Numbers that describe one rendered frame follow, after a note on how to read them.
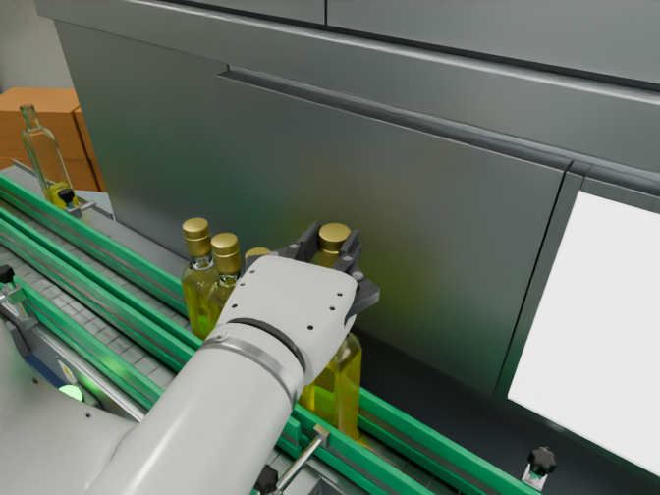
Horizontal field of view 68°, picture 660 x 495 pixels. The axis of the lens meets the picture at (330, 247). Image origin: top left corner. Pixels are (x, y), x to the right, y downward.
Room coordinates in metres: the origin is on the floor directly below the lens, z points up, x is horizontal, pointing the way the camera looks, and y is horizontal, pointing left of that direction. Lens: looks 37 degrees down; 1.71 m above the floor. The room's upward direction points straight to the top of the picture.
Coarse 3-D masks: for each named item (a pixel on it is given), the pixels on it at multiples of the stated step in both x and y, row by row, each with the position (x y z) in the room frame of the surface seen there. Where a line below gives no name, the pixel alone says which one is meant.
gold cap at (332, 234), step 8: (328, 224) 0.43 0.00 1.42; (336, 224) 0.43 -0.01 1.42; (320, 232) 0.41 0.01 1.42; (328, 232) 0.41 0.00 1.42; (336, 232) 0.41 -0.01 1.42; (344, 232) 0.41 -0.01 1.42; (320, 240) 0.41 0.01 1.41; (328, 240) 0.40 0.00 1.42; (336, 240) 0.40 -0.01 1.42; (344, 240) 0.40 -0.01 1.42; (320, 248) 0.41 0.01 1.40; (328, 248) 0.40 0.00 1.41; (336, 248) 0.40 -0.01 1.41; (320, 256) 0.41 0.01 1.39; (328, 256) 0.40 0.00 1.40; (336, 256) 0.40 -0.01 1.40; (320, 264) 0.41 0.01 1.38; (328, 264) 0.40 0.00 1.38
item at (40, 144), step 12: (24, 108) 1.03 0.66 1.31; (24, 120) 1.03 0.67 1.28; (36, 120) 1.04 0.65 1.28; (24, 132) 1.03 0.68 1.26; (36, 132) 1.02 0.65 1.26; (48, 132) 1.04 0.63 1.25; (24, 144) 1.03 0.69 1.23; (36, 144) 1.01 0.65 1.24; (48, 144) 1.03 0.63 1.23; (36, 156) 1.00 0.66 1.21; (48, 156) 1.02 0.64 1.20; (60, 156) 1.04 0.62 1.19; (36, 168) 1.01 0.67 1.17; (48, 168) 1.01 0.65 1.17; (60, 168) 1.03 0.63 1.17; (48, 180) 1.01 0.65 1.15; (60, 180) 1.02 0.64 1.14; (48, 192) 1.00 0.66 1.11; (60, 204) 1.01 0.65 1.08
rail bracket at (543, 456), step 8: (544, 448) 0.34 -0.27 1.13; (528, 456) 0.31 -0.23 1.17; (536, 456) 0.31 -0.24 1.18; (544, 456) 0.31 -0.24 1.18; (552, 456) 0.31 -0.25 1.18; (528, 464) 0.32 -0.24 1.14; (536, 464) 0.30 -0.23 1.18; (544, 464) 0.30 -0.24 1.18; (552, 464) 0.30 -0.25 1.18; (528, 472) 0.31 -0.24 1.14; (536, 472) 0.30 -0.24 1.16; (544, 472) 0.29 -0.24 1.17; (552, 472) 0.29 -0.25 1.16; (520, 480) 0.30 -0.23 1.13; (528, 480) 0.30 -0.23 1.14; (536, 480) 0.30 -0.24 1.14; (544, 480) 0.30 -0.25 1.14; (536, 488) 0.29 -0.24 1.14
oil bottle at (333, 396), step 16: (352, 336) 0.42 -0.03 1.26; (336, 352) 0.39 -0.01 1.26; (352, 352) 0.40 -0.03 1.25; (336, 368) 0.38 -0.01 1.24; (352, 368) 0.40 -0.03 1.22; (320, 384) 0.39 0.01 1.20; (336, 384) 0.38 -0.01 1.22; (352, 384) 0.40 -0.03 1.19; (320, 400) 0.39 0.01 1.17; (336, 400) 0.38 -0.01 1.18; (352, 400) 0.40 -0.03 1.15; (320, 416) 0.39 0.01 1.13; (336, 416) 0.38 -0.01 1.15; (352, 416) 0.40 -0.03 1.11; (352, 432) 0.40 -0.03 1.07
